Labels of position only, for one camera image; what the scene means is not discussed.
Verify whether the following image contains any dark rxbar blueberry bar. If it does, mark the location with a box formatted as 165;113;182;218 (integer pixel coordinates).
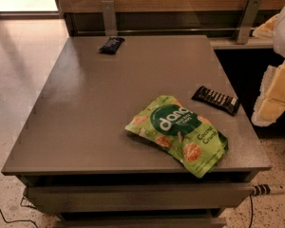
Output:
99;36;124;54

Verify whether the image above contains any top grey drawer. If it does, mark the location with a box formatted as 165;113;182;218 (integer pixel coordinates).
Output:
26;183;253;214

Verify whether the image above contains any right metal bracket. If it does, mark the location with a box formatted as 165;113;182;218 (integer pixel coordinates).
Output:
235;0;262;45

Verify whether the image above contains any green dang chips bag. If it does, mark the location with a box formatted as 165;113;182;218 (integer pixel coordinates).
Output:
125;95;228;178

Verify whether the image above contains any black floor cable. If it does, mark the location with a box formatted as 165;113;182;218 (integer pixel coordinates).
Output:
0;204;40;228

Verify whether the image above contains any black rxbar chocolate bar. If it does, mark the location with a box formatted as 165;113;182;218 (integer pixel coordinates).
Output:
192;85;239;116

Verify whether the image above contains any metal bracket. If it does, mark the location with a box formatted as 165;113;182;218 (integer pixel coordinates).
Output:
235;0;262;45
102;0;118;36

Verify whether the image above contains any lower grey drawer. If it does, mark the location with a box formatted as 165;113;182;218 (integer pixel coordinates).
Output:
53;218;226;228

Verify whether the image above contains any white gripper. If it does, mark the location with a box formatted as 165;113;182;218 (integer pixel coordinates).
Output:
251;6;285;126

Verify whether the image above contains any horizontal metal rail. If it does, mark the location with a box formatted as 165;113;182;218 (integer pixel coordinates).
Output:
76;28;257;35

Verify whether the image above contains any grey drawer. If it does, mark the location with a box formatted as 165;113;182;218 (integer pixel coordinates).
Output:
26;183;253;214
53;218;226;228

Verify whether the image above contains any black hanging cable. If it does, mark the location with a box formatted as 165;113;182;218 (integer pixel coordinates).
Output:
248;195;255;228

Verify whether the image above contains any left metal bracket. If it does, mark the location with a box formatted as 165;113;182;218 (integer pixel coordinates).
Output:
102;0;118;36

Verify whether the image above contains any striped cable plug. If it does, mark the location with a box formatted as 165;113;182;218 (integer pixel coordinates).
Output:
252;184;285;196

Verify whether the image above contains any grey drawer cabinet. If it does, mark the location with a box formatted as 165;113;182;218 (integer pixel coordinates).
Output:
3;36;271;221

